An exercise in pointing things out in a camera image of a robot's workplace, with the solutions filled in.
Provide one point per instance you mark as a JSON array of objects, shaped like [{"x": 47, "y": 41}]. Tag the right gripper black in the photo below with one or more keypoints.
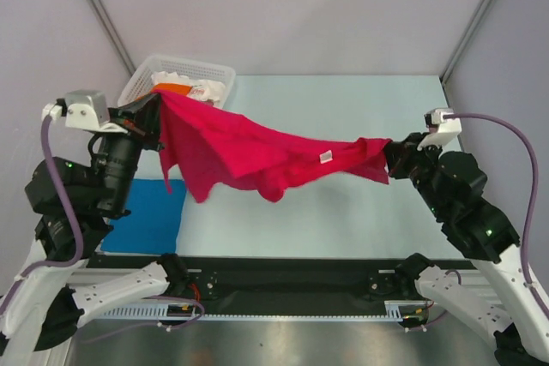
[{"x": 399, "y": 152}]

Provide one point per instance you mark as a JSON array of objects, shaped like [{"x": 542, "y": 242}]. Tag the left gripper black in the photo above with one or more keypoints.
[{"x": 141, "y": 118}]

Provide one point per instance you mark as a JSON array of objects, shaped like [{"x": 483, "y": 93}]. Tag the red t shirt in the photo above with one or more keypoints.
[{"x": 211, "y": 146}]

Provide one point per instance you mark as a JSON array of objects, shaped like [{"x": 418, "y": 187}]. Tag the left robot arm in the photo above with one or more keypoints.
[{"x": 77, "y": 205}]

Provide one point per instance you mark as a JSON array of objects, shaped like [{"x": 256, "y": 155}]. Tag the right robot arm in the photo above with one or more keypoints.
[{"x": 451, "y": 184}]

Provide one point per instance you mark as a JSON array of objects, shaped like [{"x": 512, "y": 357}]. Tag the white plastic basket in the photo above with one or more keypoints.
[{"x": 140, "y": 82}]

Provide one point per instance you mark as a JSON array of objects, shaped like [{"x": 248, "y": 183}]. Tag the orange t shirt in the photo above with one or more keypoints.
[{"x": 178, "y": 89}]

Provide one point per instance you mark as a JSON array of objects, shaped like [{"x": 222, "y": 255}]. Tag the white t shirt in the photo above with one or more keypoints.
[{"x": 207, "y": 91}]

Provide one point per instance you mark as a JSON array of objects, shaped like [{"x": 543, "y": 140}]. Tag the folded blue t shirt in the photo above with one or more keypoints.
[{"x": 153, "y": 224}]

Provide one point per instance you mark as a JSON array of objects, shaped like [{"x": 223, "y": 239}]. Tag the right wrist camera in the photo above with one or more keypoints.
[{"x": 442, "y": 128}]

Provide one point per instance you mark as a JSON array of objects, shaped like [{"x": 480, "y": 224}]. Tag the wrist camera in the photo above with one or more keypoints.
[
  {"x": 82, "y": 109},
  {"x": 442, "y": 128}
]

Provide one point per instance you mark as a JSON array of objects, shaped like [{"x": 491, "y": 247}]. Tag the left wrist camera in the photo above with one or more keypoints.
[{"x": 82, "y": 109}]

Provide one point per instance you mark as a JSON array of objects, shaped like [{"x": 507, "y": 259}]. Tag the left aluminium frame post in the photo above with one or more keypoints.
[{"x": 104, "y": 19}]

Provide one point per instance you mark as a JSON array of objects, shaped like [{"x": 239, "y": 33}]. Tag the aluminium frame post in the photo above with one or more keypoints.
[
  {"x": 480, "y": 13},
  {"x": 104, "y": 19}
]

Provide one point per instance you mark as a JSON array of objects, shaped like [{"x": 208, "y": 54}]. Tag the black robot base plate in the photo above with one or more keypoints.
[{"x": 270, "y": 280}]

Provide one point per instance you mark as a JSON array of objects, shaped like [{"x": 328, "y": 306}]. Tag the white slotted cable duct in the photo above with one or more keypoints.
[{"x": 327, "y": 310}]

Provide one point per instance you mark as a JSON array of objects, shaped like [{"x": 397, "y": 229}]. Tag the right aluminium frame post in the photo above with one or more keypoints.
[{"x": 480, "y": 13}]

